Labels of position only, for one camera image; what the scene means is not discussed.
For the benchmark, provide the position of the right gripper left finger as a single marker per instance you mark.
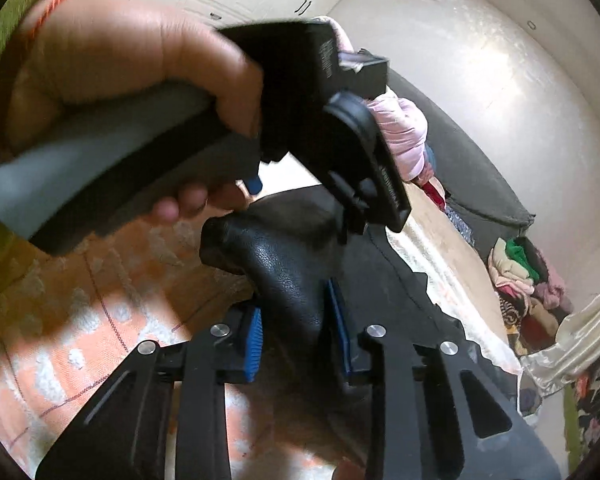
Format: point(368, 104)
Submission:
point(162, 410)

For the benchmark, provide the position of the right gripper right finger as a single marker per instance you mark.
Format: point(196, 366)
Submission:
point(434, 411)

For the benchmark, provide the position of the black leather jacket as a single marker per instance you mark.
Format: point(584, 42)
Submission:
point(287, 247)

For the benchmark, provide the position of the pile of folded clothes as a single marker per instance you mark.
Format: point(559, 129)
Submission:
point(533, 297)

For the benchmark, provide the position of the right hand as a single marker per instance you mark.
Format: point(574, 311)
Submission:
point(348, 470)

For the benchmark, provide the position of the left hand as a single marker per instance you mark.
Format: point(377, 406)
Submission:
point(72, 52)

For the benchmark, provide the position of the white orange patterned blanket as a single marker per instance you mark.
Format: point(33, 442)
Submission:
point(66, 323)

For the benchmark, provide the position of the cream satin curtain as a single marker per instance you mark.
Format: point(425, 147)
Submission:
point(576, 347)

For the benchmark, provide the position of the red pillow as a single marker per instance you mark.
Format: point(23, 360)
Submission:
point(435, 192)

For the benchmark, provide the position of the grey quilted headboard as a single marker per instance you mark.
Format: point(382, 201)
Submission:
point(474, 187)

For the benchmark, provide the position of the pink rolled quilt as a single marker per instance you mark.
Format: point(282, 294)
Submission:
point(404, 127)

